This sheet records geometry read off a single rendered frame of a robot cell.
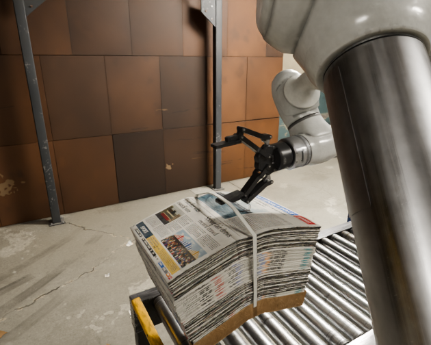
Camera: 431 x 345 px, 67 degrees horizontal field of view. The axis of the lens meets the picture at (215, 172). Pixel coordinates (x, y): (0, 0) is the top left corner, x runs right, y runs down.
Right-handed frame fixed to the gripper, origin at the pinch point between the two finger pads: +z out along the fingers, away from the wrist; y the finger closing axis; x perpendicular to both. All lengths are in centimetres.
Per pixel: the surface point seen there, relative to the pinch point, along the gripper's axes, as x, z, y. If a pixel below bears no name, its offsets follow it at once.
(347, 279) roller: 0, -50, 54
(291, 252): -13.8, -10.3, 19.7
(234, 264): -13.4, 5.7, 16.5
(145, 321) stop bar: 14, 22, 45
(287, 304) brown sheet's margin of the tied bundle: -13.9, -8.9, 34.5
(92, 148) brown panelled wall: 291, -10, 53
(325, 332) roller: -14, -24, 52
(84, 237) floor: 231, 21, 121
